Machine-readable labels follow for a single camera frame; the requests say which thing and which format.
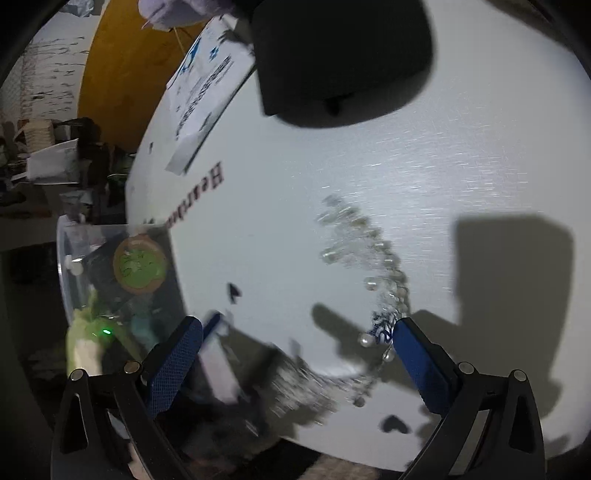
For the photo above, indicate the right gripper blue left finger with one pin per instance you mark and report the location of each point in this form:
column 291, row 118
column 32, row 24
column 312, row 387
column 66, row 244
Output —
column 101, row 416

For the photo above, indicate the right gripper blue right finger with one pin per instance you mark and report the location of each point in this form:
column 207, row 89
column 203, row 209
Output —
column 511, row 444

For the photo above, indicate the green avocado plush toy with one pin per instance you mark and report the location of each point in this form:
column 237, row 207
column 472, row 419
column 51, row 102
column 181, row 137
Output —
column 95, row 337

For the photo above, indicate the purple plush toy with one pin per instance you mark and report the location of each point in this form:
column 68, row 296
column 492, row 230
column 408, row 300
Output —
column 167, row 14

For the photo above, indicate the clear plastic storage bin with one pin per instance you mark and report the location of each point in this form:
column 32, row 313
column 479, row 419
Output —
column 131, row 267

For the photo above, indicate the white shopping bag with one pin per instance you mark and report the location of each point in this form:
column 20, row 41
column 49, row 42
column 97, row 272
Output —
column 55, row 165

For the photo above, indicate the white blue printed package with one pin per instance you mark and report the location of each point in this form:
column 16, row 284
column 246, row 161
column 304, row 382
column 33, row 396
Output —
column 211, row 72

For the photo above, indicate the black sun visor cap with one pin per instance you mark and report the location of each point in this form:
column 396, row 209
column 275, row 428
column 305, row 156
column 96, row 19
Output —
column 327, row 64

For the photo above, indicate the macrame wall hanging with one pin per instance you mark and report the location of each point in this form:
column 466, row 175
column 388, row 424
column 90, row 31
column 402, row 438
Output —
column 51, row 76

